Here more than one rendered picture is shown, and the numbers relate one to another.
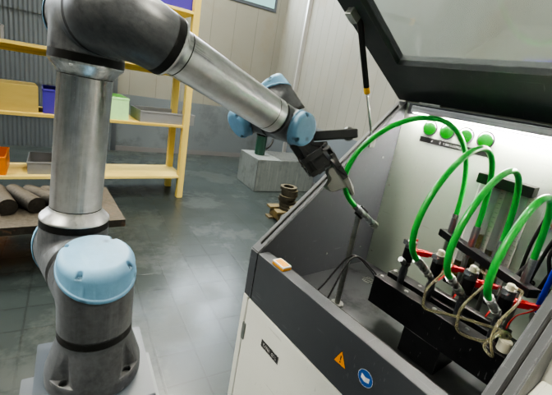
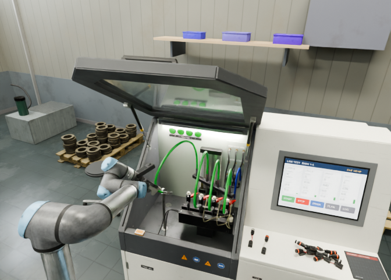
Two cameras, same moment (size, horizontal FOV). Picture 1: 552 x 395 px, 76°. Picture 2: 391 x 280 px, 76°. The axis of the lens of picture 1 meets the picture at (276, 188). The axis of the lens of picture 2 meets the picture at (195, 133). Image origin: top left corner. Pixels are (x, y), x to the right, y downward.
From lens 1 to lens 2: 75 cm
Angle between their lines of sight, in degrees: 35
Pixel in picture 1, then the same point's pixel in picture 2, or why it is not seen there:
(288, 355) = (158, 265)
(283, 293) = (146, 244)
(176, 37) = (110, 218)
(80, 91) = (61, 255)
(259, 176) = (35, 132)
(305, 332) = (164, 254)
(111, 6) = (88, 230)
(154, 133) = not seen: outside the picture
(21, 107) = not seen: outside the picture
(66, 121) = (59, 269)
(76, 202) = not seen: outside the picture
